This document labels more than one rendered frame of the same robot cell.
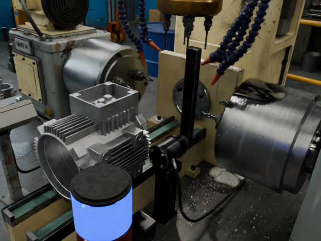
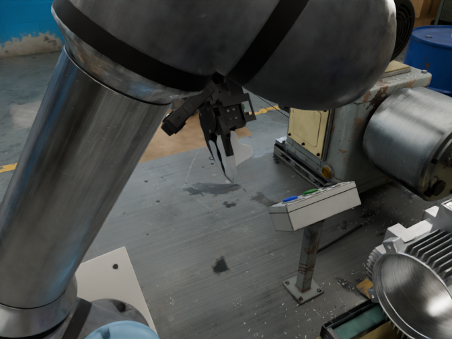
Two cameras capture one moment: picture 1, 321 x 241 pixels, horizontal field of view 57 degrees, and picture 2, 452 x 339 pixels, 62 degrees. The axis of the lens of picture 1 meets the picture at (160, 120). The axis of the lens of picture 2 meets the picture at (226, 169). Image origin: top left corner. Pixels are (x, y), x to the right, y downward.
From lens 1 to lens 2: 0.35 m
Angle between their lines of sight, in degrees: 21
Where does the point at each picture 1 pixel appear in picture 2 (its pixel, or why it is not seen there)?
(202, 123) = not seen: outside the picture
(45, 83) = (333, 136)
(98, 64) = (434, 133)
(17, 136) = (282, 194)
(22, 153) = not seen: hidden behind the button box
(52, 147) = (390, 259)
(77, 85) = (389, 153)
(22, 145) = not seen: hidden behind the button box
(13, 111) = (336, 197)
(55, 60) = (359, 112)
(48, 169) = (379, 286)
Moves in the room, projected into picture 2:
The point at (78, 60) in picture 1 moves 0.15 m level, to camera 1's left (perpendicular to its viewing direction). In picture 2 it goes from (398, 120) to (335, 109)
